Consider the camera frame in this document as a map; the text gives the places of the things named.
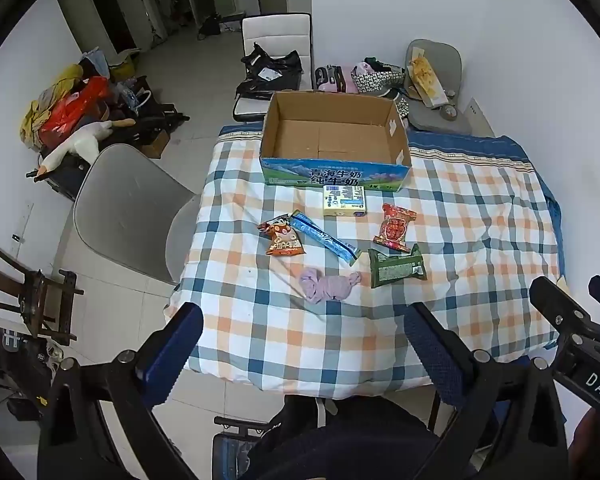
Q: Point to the long blue snack packet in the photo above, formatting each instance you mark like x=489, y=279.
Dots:
x=325, y=237

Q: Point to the yellow bin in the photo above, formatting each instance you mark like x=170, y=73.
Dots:
x=124, y=67

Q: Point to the plaid blanket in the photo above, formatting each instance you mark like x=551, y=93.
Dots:
x=330, y=325

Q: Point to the green snack packet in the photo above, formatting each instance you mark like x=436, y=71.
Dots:
x=395, y=267

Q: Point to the black suitcase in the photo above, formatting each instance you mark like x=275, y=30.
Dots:
x=67, y=175

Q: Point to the grey chair with yellow bag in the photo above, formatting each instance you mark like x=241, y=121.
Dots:
x=445, y=62

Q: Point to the yellow snack bag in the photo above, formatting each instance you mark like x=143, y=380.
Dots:
x=425, y=77

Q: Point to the black metal chair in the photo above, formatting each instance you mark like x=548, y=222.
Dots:
x=230, y=452

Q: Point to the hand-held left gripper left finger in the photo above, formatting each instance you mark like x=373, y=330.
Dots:
x=180, y=345

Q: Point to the yellow cloth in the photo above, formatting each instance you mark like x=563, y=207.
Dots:
x=42, y=107

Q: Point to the purple cloth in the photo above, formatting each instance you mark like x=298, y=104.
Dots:
x=325, y=286

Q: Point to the black and white patterned tote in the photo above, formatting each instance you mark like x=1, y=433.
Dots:
x=380, y=79

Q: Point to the pink bag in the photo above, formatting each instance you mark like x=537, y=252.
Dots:
x=335, y=77

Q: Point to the dark wooden chair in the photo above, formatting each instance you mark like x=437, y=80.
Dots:
x=35, y=290

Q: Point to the white goose plush toy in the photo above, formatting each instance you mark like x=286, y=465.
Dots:
x=85, y=142

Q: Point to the white wall socket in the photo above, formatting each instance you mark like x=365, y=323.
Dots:
x=477, y=110

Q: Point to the person's dark trousers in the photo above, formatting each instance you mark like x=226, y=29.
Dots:
x=350, y=435

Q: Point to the orange snack packet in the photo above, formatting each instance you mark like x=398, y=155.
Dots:
x=282, y=241

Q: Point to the person's right forearm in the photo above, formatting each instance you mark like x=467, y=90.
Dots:
x=597, y=442

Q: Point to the red snack packet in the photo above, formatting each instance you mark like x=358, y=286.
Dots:
x=394, y=229

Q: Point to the white padded chair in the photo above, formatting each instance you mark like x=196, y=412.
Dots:
x=275, y=30

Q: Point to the grey plastic chair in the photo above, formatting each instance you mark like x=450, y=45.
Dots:
x=125, y=205

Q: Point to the small cardboard box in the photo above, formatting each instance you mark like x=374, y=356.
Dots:
x=155, y=144

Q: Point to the yellow blue tissue pack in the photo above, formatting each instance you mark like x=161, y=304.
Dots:
x=344, y=201

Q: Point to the red plastic bag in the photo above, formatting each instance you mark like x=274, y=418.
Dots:
x=75, y=107

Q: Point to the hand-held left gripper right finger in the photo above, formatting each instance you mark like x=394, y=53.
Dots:
x=430, y=347

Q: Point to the black bag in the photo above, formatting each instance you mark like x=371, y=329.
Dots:
x=270, y=77

